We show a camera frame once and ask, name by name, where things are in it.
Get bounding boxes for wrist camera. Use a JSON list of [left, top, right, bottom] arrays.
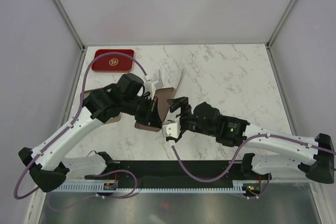
[[144, 74, 163, 93], [162, 117, 181, 145]]

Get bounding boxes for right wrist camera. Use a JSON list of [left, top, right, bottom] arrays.
[[162, 117, 181, 145]]

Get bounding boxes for white cable duct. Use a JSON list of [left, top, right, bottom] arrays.
[[53, 180, 246, 194]]

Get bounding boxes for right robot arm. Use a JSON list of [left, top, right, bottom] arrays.
[[162, 97, 335, 184]]

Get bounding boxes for metal tongs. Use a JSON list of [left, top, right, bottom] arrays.
[[158, 68, 185, 92]]

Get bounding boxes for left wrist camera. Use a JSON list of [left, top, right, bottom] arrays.
[[144, 74, 163, 93]]

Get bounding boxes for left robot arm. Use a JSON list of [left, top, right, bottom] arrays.
[[18, 73, 163, 193]]

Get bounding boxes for gold box lid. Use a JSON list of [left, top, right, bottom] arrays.
[[134, 87, 176, 132]]

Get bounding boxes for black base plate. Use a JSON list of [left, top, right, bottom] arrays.
[[85, 160, 259, 187]]

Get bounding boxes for gold chocolate box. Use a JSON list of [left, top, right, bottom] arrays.
[[83, 88, 121, 124]]

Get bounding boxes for red chocolate tray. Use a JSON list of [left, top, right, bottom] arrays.
[[91, 49, 134, 72]]

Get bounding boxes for aluminium frame post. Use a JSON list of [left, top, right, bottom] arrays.
[[265, 0, 298, 50], [51, 0, 86, 51]]

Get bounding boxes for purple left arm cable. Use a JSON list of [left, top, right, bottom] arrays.
[[13, 52, 150, 212]]

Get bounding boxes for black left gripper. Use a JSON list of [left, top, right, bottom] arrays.
[[122, 95, 163, 129]]

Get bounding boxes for right aluminium frame post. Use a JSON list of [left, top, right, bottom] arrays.
[[265, 0, 298, 50]]

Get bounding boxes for left aluminium frame post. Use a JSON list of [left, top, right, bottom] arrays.
[[51, 0, 86, 51]]

